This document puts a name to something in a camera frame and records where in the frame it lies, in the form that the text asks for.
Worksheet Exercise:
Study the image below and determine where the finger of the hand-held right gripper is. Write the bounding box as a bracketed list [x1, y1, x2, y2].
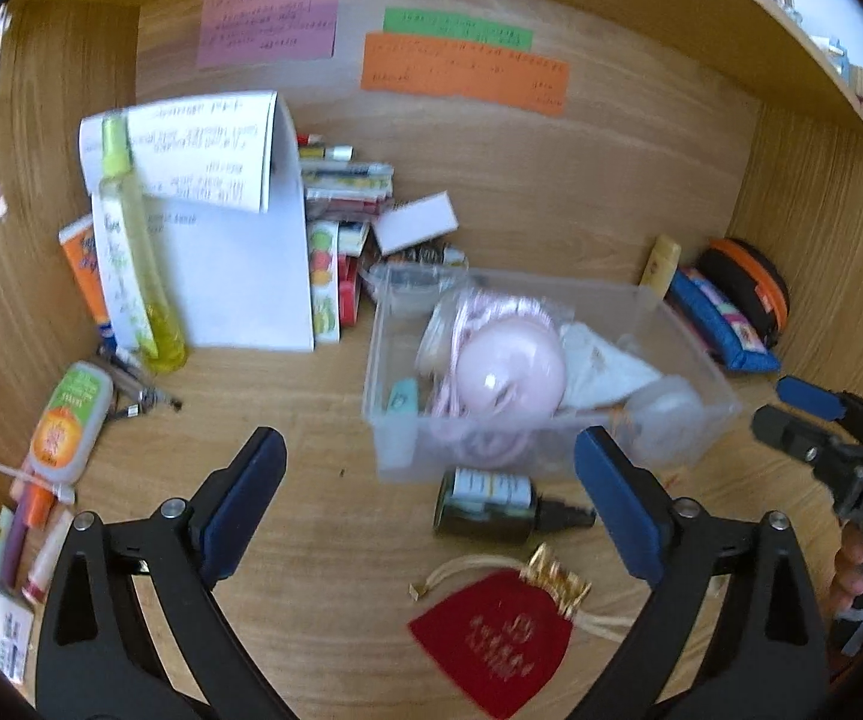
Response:
[774, 375, 863, 430]
[750, 403, 853, 467]

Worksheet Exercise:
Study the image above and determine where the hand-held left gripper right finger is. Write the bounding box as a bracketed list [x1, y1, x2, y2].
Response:
[573, 426, 831, 720]

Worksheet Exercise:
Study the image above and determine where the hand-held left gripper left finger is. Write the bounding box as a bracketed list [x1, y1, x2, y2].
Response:
[34, 426, 301, 720]

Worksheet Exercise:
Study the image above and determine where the frosted white round jar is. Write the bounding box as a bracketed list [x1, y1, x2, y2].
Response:
[622, 377, 709, 466]

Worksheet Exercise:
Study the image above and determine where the dark green bottle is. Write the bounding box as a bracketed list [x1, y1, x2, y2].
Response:
[433, 467, 597, 541]

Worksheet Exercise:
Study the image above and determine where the white drawstring pouch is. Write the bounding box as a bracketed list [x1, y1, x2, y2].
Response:
[557, 321, 664, 413]

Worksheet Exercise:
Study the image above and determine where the clear plastic storage box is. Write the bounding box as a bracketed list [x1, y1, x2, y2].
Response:
[362, 264, 743, 482]

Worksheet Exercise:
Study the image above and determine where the red velvet pouch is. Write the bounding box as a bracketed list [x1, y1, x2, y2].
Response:
[407, 544, 638, 719]

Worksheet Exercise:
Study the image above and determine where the pink round device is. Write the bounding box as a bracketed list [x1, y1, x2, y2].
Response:
[452, 317, 567, 415]

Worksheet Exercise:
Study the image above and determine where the teal small item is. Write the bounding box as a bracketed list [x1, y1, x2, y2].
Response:
[386, 379, 422, 421]

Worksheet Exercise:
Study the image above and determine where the wooden desktop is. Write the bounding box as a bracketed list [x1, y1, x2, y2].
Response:
[0, 232, 863, 720]

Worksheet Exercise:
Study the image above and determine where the person's right hand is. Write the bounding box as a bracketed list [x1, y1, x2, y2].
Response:
[825, 521, 863, 620]

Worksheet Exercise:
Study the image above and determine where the blue fabric pouch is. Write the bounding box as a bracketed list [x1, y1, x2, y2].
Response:
[663, 266, 783, 374]

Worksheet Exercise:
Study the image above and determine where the black orange zip case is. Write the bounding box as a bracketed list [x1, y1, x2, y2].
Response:
[693, 238, 790, 350]

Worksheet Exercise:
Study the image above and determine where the black metal clip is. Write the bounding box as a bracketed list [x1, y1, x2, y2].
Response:
[97, 345, 184, 421]

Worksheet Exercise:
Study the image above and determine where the white orange label bottle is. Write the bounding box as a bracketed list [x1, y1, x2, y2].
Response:
[25, 361, 115, 482]

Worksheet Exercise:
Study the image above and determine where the white pink marker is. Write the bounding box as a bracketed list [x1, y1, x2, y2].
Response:
[22, 510, 73, 605]

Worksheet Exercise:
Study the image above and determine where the orange marker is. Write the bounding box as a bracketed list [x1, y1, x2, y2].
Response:
[13, 476, 58, 533]

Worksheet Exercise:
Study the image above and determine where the white handwritten paper pad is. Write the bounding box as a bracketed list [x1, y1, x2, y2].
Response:
[77, 90, 317, 352]

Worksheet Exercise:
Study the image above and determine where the fruit sticker sheet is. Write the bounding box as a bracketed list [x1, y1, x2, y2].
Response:
[309, 221, 342, 346]

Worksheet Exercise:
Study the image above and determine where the purple pen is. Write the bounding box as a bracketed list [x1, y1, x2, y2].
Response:
[0, 517, 31, 590]

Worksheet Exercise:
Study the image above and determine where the white green patterned tube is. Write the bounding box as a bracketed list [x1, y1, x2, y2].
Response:
[91, 191, 149, 352]

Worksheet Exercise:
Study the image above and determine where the yellow green spray bottle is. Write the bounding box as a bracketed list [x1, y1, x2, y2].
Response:
[100, 111, 187, 374]

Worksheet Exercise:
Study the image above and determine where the orange tube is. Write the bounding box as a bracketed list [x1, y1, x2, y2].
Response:
[58, 214, 113, 338]

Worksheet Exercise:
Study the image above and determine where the small white box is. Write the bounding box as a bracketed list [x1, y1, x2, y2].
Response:
[371, 193, 458, 254]

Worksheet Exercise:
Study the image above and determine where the stack of small packets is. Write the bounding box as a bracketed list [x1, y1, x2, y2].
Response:
[296, 131, 396, 327]

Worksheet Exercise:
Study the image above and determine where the wooden shelf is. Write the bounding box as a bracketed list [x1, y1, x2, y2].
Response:
[671, 0, 863, 143]

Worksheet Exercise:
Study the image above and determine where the orange paper note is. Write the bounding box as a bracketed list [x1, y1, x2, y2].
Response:
[360, 32, 571, 119]

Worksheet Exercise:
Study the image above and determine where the pink paper note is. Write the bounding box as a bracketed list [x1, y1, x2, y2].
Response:
[199, 0, 338, 68]

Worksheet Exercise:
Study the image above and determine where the green paper note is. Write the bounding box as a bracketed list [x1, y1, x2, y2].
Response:
[382, 6, 535, 52]

